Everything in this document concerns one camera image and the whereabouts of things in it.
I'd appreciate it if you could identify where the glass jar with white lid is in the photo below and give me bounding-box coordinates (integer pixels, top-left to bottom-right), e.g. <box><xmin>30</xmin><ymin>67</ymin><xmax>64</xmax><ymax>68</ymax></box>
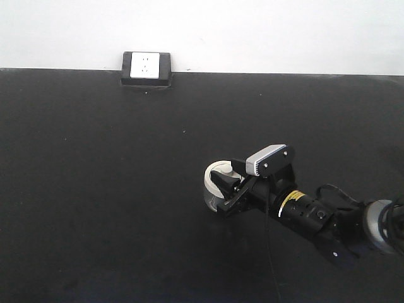
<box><xmin>203</xmin><ymin>160</ymin><xmax>246</xmax><ymax>213</ymax></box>

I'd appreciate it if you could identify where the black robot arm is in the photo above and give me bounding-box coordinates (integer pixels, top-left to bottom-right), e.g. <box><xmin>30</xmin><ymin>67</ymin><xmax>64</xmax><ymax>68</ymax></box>
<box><xmin>204</xmin><ymin>159</ymin><xmax>403</xmax><ymax>264</ymax></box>

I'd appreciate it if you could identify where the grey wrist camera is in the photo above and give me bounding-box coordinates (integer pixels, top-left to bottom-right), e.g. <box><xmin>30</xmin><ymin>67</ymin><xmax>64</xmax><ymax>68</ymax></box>
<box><xmin>246</xmin><ymin>144</ymin><xmax>295</xmax><ymax>177</ymax></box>

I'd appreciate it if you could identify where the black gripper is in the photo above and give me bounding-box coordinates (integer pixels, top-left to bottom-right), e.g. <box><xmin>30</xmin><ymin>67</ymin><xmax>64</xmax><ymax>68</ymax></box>
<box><xmin>210</xmin><ymin>158</ymin><xmax>297</xmax><ymax>218</ymax></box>

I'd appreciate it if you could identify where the black countertop power socket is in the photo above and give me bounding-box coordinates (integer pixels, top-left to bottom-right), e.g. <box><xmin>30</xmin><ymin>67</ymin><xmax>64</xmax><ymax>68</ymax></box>
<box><xmin>121</xmin><ymin>51</ymin><xmax>172</xmax><ymax>88</ymax></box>

